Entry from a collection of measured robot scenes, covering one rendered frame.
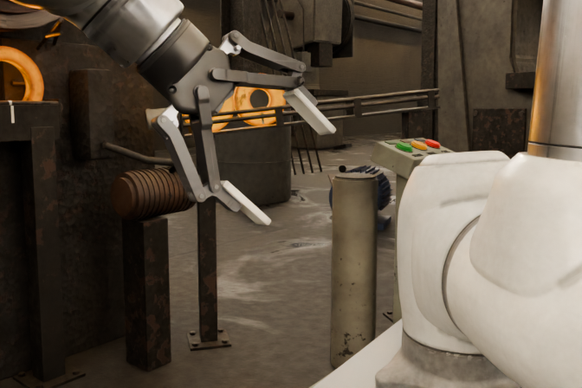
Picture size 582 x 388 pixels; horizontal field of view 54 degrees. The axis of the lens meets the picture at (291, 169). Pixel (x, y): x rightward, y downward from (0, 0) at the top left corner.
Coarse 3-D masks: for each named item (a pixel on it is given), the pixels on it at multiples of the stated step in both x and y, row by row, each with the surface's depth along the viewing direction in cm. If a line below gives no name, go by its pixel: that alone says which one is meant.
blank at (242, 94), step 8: (240, 88) 163; (248, 88) 164; (256, 88) 164; (264, 88) 165; (240, 96) 163; (248, 96) 164; (272, 96) 166; (280, 96) 166; (240, 104) 164; (248, 104) 164; (272, 104) 166; (280, 104) 167; (264, 112) 166; (272, 112) 166; (248, 120) 165; (256, 120) 165; (264, 120) 166; (272, 120) 167
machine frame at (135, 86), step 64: (0, 64) 141; (64, 64) 152; (64, 128) 154; (128, 128) 169; (0, 192) 142; (64, 192) 155; (0, 256) 143; (64, 256) 156; (0, 320) 144; (64, 320) 158
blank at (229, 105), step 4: (232, 96) 163; (228, 100) 163; (232, 100) 163; (224, 104) 162; (228, 104) 163; (232, 104) 163; (224, 108) 162; (228, 108) 163; (232, 108) 163; (220, 116) 162; (224, 116) 163; (228, 116) 163; (188, 120) 160; (216, 124) 162; (220, 124) 163; (224, 124) 163; (212, 128) 162; (216, 128) 162; (220, 128) 163
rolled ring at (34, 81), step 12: (0, 48) 131; (12, 48) 134; (0, 60) 132; (12, 60) 134; (24, 60) 136; (24, 72) 137; (36, 72) 138; (36, 84) 139; (24, 96) 139; (36, 96) 139
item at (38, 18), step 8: (0, 16) 129; (8, 16) 131; (16, 16) 132; (24, 16) 134; (32, 16) 135; (40, 16) 136; (48, 16) 138; (56, 16) 140; (0, 24) 130; (8, 24) 131; (16, 24) 132; (24, 24) 134; (32, 24) 135; (40, 24) 137
